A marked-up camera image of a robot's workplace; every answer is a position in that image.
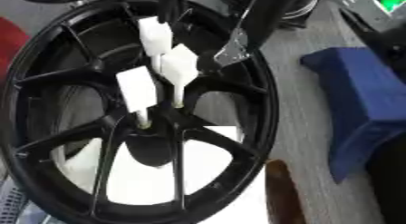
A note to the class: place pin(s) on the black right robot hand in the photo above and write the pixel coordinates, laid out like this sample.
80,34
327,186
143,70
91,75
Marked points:
267,16

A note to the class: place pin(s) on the black spoked wheel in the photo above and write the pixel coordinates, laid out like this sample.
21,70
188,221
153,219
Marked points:
63,82

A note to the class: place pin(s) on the white sheet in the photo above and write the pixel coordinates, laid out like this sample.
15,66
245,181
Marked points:
143,185

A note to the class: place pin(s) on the pale mesh basket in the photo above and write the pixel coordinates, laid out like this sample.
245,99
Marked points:
13,203

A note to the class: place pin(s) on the brown wooden piece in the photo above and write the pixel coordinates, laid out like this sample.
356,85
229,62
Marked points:
283,194

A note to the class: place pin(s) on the red object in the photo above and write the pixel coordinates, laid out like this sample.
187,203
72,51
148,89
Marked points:
10,46

